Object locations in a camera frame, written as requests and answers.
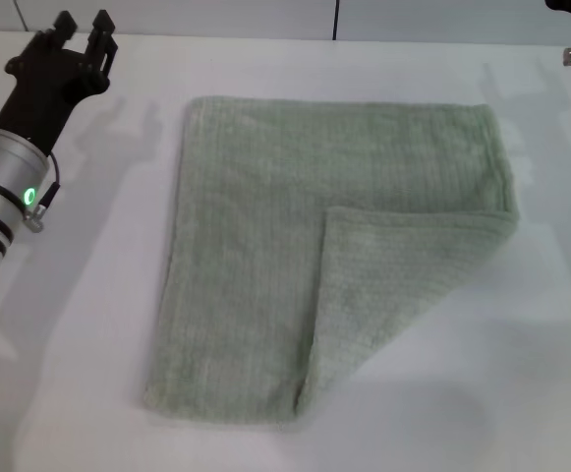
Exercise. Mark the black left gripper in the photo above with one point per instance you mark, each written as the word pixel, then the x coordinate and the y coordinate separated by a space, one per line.
pixel 44 88

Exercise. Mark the light green terry towel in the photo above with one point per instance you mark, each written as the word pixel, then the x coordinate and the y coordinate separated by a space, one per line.
pixel 275 221

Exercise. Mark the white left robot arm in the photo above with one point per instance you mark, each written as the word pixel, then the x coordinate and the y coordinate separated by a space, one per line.
pixel 0 187

